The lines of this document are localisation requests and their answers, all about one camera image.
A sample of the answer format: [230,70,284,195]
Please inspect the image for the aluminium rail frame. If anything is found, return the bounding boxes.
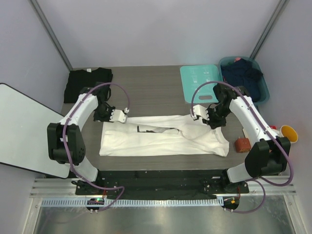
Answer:
[23,170,306,234]

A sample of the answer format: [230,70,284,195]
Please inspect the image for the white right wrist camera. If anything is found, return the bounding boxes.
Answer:
[190,104,209,121]

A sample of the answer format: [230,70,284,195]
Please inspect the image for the white yellow floral mug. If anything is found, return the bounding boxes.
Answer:
[270,125,298,144]

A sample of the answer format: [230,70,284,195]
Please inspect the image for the white board panel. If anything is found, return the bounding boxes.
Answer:
[0,83,69,178]

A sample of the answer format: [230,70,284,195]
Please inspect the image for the dark blue clothes pile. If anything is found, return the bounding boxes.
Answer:
[221,57,263,102]

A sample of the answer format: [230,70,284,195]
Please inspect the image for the white printed t shirt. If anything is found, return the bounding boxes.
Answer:
[99,115,229,157]

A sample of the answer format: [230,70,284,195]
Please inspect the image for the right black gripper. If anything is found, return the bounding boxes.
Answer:
[201,104,232,129]

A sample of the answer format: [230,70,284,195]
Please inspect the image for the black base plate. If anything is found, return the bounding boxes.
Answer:
[74,170,250,200]

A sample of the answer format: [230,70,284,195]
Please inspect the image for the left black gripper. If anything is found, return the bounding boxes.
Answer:
[93,104,117,123]

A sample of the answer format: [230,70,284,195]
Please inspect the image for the folded black t shirt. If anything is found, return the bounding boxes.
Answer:
[63,68,113,103]

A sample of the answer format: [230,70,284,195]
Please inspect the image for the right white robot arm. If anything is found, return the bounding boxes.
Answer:
[203,81,294,193]

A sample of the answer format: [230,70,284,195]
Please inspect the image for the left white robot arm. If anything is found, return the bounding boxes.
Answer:
[47,86,115,195]

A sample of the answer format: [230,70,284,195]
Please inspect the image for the teal plastic basket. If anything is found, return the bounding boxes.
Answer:
[218,57,270,106]

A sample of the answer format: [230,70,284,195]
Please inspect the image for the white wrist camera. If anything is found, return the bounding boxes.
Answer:
[109,107,129,123]
[190,104,209,121]

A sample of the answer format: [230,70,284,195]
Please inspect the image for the teal folding board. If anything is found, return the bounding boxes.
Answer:
[180,64,222,104]

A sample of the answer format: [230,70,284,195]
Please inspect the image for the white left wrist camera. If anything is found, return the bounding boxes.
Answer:
[109,107,129,123]

